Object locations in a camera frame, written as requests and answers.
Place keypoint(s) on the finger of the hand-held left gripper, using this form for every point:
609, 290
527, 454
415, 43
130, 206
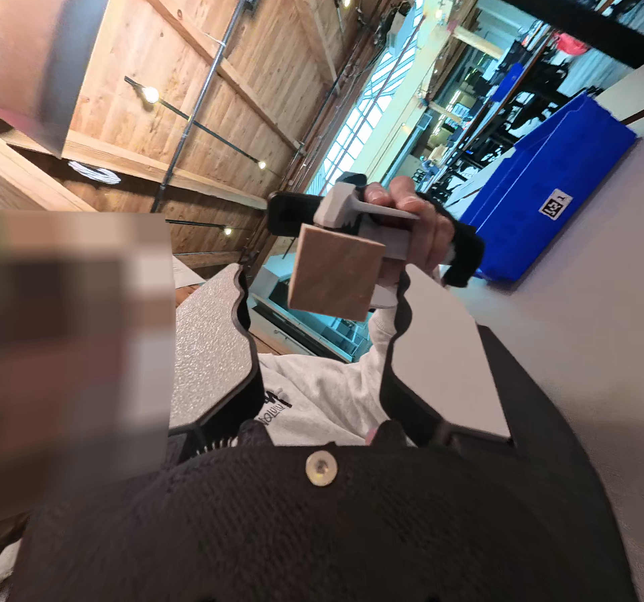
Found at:
385, 300
334, 207

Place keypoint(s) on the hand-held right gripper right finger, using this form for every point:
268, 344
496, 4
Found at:
442, 360

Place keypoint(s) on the wooden cube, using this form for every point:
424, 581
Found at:
334, 272

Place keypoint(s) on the grey panel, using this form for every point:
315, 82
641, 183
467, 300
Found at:
60, 58

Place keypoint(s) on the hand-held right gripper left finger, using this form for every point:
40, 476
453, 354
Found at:
211, 355

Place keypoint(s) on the metal conduit pipe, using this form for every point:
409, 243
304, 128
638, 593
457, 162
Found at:
190, 121

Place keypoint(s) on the black light rail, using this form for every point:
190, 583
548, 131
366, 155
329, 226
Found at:
196, 225
216, 135

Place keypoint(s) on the person's white sweatshirt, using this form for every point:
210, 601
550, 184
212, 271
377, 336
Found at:
322, 400

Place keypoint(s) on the large paned window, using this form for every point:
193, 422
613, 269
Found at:
352, 129

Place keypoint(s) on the person's left hand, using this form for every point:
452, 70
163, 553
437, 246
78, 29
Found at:
432, 239

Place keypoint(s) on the printed paper sheet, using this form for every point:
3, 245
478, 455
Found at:
186, 275

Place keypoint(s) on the blue plastic bin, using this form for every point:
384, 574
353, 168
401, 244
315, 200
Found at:
528, 199

